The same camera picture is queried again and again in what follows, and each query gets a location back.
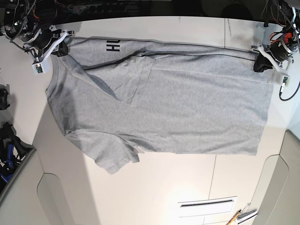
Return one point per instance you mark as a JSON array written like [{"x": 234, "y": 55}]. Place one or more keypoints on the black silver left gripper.
[{"x": 278, "y": 54}]

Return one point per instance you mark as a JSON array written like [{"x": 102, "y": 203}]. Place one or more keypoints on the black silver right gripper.
[{"x": 42, "y": 42}]

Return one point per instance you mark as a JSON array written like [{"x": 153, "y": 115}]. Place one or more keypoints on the grey T-shirt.
[{"x": 110, "y": 96}]

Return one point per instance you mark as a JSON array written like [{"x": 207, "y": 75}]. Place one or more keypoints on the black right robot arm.
[{"x": 29, "y": 25}]

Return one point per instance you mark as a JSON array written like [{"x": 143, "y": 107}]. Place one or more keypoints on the black clamp at left edge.
[{"x": 4, "y": 104}]

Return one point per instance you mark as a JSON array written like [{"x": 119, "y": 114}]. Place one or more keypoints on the black blue clamp pile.
[{"x": 12, "y": 152}]

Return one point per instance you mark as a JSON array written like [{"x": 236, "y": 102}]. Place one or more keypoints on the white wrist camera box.
[
  {"x": 41, "y": 67},
  {"x": 284, "y": 81}
]

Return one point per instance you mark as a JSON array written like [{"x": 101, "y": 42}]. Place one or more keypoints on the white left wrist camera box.
[{"x": 284, "y": 81}]

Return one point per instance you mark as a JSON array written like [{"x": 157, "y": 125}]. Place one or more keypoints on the white table cable grommet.
[{"x": 207, "y": 207}]

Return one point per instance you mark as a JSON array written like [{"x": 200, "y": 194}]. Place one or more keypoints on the wooden handled tool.
[{"x": 234, "y": 217}]

